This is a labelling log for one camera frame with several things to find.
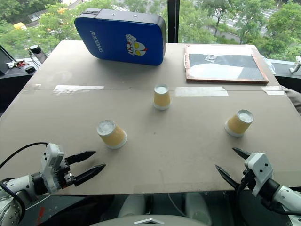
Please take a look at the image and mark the black window frame post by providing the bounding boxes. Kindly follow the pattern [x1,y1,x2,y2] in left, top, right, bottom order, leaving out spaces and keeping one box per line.
[167,0,180,44]

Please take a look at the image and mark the black side desk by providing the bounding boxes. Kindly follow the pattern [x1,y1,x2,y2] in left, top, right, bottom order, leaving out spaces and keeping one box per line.
[0,44,49,113]

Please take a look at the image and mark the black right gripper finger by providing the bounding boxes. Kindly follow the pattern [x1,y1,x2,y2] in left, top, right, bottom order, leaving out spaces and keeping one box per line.
[232,147,252,161]
[214,164,241,190]

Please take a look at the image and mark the silver robot torso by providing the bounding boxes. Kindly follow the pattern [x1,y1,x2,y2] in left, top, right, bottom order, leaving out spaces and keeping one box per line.
[90,217,213,226]

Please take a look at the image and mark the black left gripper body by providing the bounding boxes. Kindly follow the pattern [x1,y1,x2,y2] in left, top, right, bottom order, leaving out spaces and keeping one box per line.
[60,157,77,189]

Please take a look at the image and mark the clear tape strip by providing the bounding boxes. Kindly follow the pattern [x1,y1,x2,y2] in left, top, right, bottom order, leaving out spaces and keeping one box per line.
[52,85,105,95]

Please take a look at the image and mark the wooden framed board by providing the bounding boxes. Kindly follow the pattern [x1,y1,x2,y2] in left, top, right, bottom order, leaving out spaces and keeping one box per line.
[183,44,269,86]

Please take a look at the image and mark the beige cloth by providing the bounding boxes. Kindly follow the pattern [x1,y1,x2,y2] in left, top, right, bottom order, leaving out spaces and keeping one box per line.
[280,85,301,116]

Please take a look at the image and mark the blue cartoon print pad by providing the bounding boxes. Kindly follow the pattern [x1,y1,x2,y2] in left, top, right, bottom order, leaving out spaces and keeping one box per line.
[74,8,167,66]

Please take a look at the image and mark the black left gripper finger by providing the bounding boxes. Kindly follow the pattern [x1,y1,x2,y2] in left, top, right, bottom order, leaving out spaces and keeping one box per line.
[65,150,96,166]
[71,164,106,187]

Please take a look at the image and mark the white bracket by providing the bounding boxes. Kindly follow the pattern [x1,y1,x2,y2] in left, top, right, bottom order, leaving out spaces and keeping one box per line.
[289,55,301,73]

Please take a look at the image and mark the red and white small items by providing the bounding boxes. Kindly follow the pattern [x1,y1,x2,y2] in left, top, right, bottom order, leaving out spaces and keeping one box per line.
[6,60,29,69]

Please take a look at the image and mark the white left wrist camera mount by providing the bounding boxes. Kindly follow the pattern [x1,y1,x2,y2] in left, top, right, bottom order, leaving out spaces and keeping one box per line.
[40,142,65,194]

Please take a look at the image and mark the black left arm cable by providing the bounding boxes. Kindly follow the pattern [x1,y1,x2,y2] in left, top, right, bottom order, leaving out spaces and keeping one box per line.
[0,142,51,170]

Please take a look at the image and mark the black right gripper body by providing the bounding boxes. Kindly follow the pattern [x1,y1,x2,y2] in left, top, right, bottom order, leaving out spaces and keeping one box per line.
[239,169,257,193]

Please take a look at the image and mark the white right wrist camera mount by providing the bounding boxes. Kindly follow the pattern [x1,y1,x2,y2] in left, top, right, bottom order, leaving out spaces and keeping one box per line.
[243,152,274,197]

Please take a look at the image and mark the yellow paper cup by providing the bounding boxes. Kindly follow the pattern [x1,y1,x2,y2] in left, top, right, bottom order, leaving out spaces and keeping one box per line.
[153,84,172,111]
[224,109,255,138]
[96,120,128,150]

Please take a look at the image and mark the black round knob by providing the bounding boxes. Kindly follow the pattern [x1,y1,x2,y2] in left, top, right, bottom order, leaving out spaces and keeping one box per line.
[28,44,42,54]

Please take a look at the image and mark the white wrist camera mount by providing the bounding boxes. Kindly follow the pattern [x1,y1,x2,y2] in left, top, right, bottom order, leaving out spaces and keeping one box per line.
[40,142,65,194]
[243,152,274,197]

